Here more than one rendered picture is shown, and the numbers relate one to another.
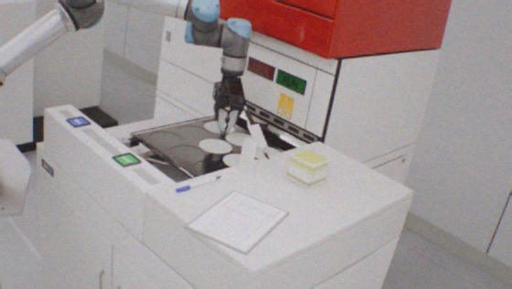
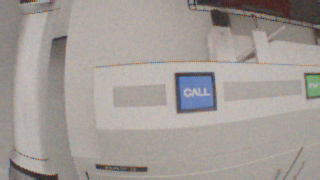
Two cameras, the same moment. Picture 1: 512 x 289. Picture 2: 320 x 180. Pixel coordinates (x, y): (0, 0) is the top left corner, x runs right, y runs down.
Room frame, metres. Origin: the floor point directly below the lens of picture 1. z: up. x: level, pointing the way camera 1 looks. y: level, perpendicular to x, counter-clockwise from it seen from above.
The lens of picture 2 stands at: (1.03, 0.99, 2.28)
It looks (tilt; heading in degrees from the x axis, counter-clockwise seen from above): 66 degrees down; 311
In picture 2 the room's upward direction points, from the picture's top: 5 degrees clockwise
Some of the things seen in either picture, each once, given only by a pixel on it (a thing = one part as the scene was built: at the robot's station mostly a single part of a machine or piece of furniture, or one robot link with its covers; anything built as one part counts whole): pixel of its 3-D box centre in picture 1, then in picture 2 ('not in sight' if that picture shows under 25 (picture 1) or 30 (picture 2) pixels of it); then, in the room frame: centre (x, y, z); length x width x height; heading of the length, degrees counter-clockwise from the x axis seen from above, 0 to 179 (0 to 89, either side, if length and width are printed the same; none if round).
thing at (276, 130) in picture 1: (261, 133); not in sight; (1.70, -0.01, 0.89); 0.44 x 0.02 x 0.10; 49
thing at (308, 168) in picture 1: (307, 168); not in sight; (1.27, -0.14, 1.00); 0.07 x 0.07 x 0.07; 51
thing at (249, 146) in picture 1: (253, 144); not in sight; (1.29, 0.00, 1.03); 0.06 x 0.04 x 0.13; 139
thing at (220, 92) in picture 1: (229, 86); not in sight; (1.64, 0.11, 1.05); 0.09 x 0.08 x 0.12; 22
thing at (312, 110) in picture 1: (232, 79); not in sight; (1.82, 0.12, 1.02); 0.82 x 0.03 x 0.40; 49
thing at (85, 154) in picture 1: (100, 165); (266, 106); (1.30, 0.40, 0.89); 0.55 x 0.09 x 0.14; 49
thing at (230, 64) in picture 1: (232, 62); not in sight; (1.63, 0.11, 1.13); 0.08 x 0.08 x 0.05
